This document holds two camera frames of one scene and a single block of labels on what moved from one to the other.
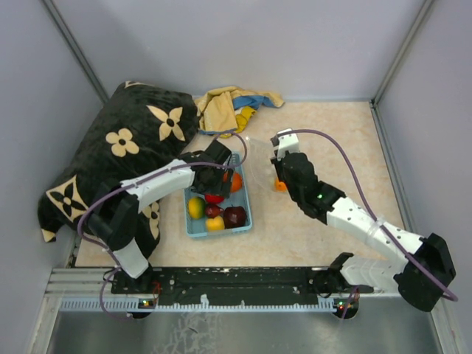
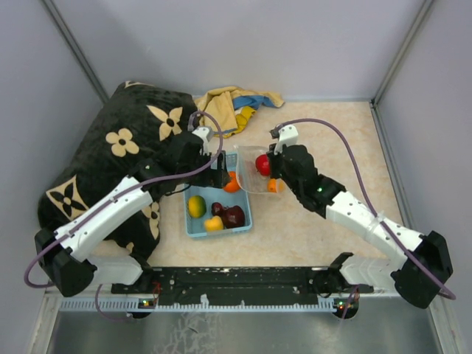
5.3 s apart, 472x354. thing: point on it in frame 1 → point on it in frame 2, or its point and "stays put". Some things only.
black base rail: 240,285 stays put
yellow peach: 217,223 stays put
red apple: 212,198 → 262,165
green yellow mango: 196,207 stays put
